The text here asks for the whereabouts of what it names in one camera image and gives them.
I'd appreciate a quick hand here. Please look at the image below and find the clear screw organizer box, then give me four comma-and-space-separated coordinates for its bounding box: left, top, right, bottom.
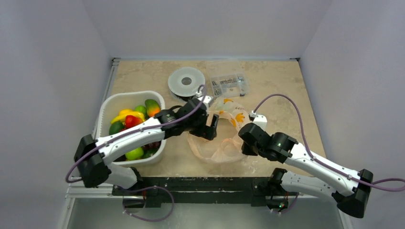
205, 60, 250, 98

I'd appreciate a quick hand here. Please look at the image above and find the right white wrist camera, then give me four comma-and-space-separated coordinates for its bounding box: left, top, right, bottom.
249, 111, 267, 130

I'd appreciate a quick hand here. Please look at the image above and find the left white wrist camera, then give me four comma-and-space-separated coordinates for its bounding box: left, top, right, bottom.
195, 91, 214, 110

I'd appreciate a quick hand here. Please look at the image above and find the red purple grape bunch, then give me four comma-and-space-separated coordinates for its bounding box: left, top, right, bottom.
142, 141, 161, 151

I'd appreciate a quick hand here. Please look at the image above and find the orange printed plastic bag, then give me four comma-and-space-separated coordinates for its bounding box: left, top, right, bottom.
187, 97, 250, 164

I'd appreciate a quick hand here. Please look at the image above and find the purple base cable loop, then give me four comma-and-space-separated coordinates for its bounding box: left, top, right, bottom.
122, 184, 176, 222

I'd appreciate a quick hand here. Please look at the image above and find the green orange mango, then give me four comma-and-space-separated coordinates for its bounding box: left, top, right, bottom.
145, 99, 161, 117

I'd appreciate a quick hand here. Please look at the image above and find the grey filament spool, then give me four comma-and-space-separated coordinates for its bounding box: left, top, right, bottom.
168, 67, 205, 102

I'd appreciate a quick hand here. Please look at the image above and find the small green lime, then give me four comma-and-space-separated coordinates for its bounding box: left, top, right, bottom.
134, 105, 147, 116

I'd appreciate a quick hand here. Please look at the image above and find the large green apple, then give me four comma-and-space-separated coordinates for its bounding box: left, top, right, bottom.
125, 147, 144, 161

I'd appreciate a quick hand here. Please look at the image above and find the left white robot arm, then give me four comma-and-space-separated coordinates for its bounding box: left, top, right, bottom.
73, 96, 218, 195

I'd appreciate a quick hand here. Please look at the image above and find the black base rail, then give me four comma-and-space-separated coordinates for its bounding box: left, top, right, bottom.
112, 169, 297, 208

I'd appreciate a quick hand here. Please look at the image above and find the red orange fake fruit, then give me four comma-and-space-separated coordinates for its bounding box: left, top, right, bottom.
124, 115, 144, 129

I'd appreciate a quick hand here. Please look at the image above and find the yellow banana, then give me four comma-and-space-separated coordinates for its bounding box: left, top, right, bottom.
110, 111, 146, 124

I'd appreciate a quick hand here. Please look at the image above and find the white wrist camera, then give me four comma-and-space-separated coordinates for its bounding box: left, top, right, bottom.
249, 111, 267, 130
195, 91, 214, 110

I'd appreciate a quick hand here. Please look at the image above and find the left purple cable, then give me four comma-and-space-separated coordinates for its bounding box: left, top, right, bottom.
65, 84, 208, 184

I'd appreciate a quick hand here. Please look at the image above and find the aluminium frame rail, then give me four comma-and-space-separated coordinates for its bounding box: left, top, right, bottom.
64, 57, 121, 200

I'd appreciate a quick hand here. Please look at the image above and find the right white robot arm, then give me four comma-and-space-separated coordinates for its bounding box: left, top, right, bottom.
238, 123, 373, 219

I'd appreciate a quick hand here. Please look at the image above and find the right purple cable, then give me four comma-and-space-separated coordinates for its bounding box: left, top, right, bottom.
253, 94, 405, 192

